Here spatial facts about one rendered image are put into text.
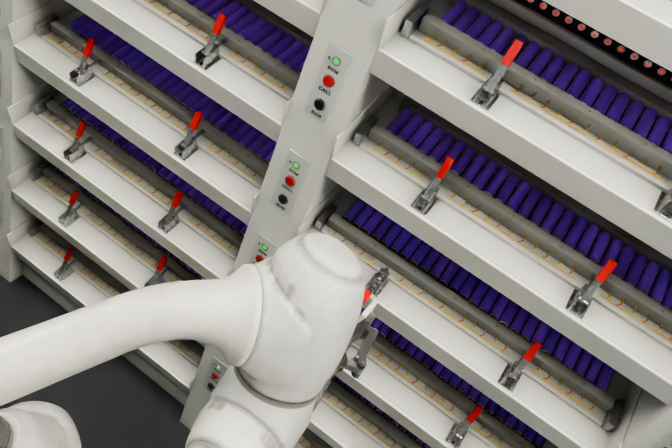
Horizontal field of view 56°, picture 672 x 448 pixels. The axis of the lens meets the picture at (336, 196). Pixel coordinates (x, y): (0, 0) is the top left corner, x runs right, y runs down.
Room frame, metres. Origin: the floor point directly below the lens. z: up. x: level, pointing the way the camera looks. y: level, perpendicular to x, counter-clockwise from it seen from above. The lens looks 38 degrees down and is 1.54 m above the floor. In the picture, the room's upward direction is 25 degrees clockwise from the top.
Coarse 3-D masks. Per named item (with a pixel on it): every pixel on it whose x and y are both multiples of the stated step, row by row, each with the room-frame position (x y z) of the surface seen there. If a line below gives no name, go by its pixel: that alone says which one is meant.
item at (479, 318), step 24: (336, 216) 0.88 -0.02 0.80; (360, 240) 0.85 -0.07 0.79; (408, 264) 0.84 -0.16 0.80; (408, 288) 0.81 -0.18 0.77; (432, 288) 0.81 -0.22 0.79; (480, 312) 0.80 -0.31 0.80; (480, 336) 0.77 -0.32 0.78; (504, 336) 0.78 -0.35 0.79; (552, 360) 0.77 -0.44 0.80; (552, 384) 0.74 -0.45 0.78; (576, 384) 0.74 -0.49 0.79
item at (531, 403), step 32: (320, 224) 0.85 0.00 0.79; (384, 288) 0.80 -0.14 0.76; (416, 288) 0.82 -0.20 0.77; (384, 320) 0.77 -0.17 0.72; (416, 320) 0.76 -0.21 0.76; (448, 352) 0.73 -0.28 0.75; (480, 352) 0.75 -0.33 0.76; (512, 352) 0.77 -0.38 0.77; (480, 384) 0.72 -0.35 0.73; (544, 416) 0.69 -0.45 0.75; (576, 416) 0.71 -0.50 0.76; (608, 416) 0.72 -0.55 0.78
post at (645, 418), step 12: (648, 396) 0.73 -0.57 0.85; (636, 408) 0.72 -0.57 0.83; (648, 408) 0.70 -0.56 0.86; (660, 408) 0.67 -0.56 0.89; (636, 420) 0.69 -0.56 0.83; (648, 420) 0.67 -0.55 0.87; (660, 420) 0.65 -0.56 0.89; (636, 432) 0.66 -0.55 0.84; (648, 432) 0.65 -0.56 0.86; (660, 432) 0.65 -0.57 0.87; (624, 444) 0.66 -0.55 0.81; (636, 444) 0.65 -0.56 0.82; (648, 444) 0.65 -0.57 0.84
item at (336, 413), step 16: (336, 384) 0.84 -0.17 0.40; (336, 400) 0.83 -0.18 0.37; (352, 400) 0.82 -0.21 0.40; (320, 416) 0.78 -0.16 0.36; (336, 416) 0.79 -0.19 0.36; (352, 416) 0.81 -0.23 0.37; (368, 416) 0.81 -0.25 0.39; (384, 416) 0.83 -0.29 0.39; (320, 432) 0.76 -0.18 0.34; (336, 432) 0.76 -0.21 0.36; (352, 432) 0.78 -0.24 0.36; (368, 432) 0.79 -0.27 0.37; (384, 432) 0.80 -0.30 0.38; (400, 432) 0.80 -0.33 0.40
